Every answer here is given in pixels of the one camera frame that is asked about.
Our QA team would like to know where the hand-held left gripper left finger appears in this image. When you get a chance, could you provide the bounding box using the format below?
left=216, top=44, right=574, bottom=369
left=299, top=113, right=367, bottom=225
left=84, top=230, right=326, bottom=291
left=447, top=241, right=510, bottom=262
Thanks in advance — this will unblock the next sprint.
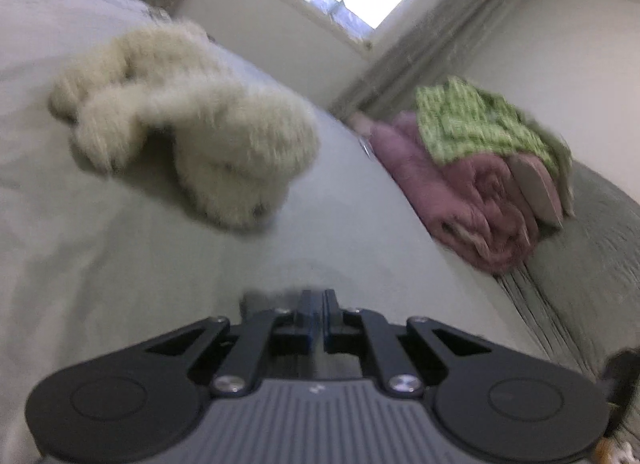
left=144, top=288, right=317, bottom=399

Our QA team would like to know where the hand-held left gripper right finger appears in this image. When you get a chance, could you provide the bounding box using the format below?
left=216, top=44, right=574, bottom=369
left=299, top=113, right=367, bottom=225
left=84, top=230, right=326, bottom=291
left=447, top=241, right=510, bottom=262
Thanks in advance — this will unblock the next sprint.
left=323, top=288, right=494, bottom=399

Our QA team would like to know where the grey t-shirt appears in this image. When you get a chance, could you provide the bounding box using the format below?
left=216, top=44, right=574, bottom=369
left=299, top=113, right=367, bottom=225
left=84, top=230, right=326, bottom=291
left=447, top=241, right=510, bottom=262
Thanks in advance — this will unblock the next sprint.
left=239, top=288, right=301, bottom=317

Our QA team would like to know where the grey-green quilt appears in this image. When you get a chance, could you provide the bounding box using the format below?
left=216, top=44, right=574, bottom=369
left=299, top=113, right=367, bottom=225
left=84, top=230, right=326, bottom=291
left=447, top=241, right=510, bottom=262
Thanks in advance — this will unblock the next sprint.
left=497, top=159, right=640, bottom=385

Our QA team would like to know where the pink folded blanket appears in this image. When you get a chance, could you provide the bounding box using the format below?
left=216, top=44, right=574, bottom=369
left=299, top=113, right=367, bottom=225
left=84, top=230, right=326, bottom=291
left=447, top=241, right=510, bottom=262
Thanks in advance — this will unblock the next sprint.
left=367, top=112, right=541, bottom=275

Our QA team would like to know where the bed with grey sheet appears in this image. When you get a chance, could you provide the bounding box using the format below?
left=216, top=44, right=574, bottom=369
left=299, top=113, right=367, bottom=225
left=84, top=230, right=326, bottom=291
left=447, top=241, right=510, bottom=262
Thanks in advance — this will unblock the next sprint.
left=0, top=0, right=601, bottom=464

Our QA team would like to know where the white plush dog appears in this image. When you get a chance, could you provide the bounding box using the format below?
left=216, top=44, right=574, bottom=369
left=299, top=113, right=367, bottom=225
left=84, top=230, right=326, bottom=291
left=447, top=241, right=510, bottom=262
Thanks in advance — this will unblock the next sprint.
left=48, top=20, right=321, bottom=231

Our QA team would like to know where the beige pillow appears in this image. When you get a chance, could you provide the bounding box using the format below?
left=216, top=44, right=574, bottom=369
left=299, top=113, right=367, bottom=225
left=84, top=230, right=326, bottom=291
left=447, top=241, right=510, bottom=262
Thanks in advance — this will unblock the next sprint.
left=510, top=153, right=566, bottom=231

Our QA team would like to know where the green patterned cloth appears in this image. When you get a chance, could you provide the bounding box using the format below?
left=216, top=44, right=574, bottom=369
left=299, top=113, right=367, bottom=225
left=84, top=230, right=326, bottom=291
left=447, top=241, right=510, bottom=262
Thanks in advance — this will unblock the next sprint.
left=415, top=75, right=573, bottom=217

